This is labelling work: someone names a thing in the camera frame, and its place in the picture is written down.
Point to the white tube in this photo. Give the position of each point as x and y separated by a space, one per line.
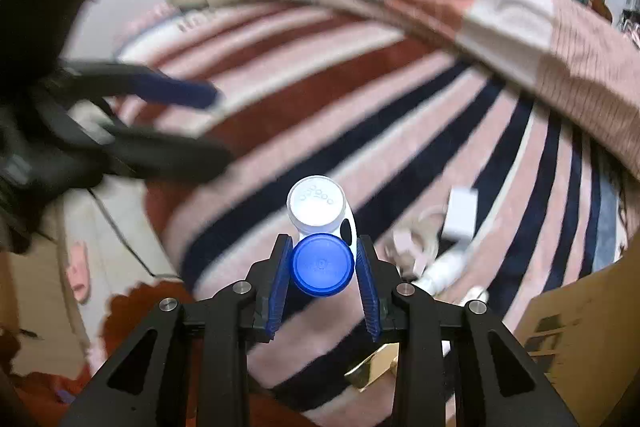
445 269

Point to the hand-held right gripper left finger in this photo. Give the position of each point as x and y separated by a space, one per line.
278 288

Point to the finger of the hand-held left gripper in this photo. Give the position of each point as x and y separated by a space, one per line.
170 158
170 88

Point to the white charger adapter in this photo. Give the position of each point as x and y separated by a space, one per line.
462 215

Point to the striped bed sheet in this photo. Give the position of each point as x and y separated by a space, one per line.
350 117

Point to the blue-capped white bottle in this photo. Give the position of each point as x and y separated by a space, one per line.
323 264

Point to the gold box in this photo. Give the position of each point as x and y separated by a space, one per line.
371 369

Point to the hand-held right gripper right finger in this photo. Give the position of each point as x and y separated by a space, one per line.
369 292

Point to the patchwork pink quilt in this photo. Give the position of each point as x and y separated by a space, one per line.
475 2

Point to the cardboard box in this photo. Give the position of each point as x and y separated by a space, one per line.
585 332

